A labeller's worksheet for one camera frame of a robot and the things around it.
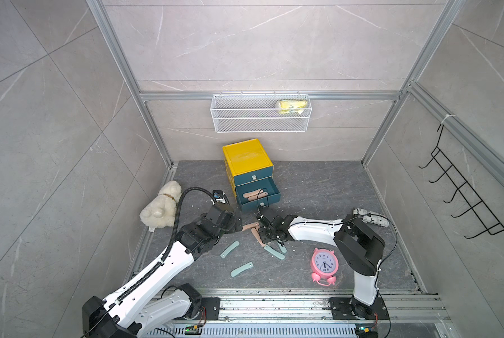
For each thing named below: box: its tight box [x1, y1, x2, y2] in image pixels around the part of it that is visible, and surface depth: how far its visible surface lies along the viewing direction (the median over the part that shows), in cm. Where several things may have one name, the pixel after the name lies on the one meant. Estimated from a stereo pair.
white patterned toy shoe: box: [352, 208, 390, 228], surface depth 96 cm
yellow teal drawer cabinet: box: [222, 138, 281, 212], surface depth 95 cm
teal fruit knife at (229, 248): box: [219, 240, 241, 259], surface depth 90 cm
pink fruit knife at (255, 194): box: [242, 188, 269, 201], surface depth 97 cm
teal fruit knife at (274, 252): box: [263, 244, 286, 260], surface depth 88 cm
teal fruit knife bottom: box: [230, 261, 253, 277], surface depth 84 cm
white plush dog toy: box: [139, 180, 183, 233], surface depth 94 cm
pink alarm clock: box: [311, 247, 340, 286], surface depth 81 cm
